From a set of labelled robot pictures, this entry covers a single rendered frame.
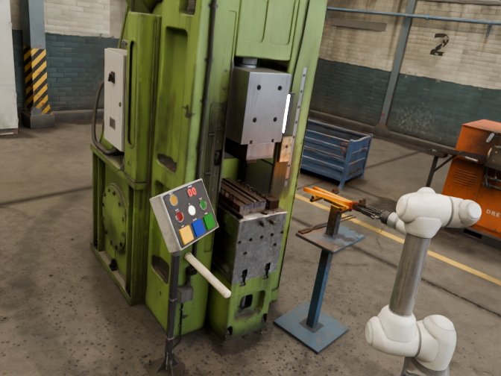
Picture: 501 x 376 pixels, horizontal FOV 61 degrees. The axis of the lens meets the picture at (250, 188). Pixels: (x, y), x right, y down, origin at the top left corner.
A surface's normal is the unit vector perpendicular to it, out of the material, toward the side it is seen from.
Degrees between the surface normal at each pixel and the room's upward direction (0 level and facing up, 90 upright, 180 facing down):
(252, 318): 90
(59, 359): 0
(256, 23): 90
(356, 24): 90
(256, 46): 90
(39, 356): 0
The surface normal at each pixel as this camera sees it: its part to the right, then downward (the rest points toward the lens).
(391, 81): -0.67, 0.18
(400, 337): -0.04, 0.20
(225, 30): 0.59, 0.36
